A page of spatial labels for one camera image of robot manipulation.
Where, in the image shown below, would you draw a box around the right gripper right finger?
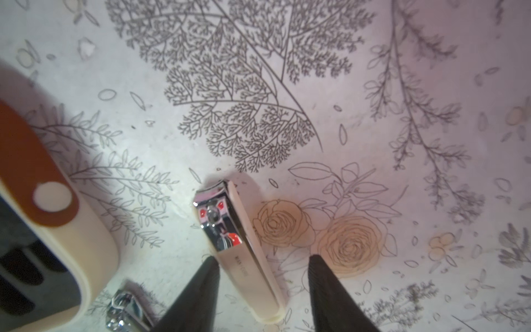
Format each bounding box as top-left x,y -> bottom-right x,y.
308,255 -> 379,332

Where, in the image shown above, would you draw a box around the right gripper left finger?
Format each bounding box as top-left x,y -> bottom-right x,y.
152,257 -> 220,332

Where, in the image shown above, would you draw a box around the cream nail clipper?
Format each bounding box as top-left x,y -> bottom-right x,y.
193,180 -> 286,324

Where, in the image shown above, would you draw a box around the black tray cream case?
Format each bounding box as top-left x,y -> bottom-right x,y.
1,104 -> 119,331

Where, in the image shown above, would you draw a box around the small silver nail tool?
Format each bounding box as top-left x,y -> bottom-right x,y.
105,289 -> 154,332

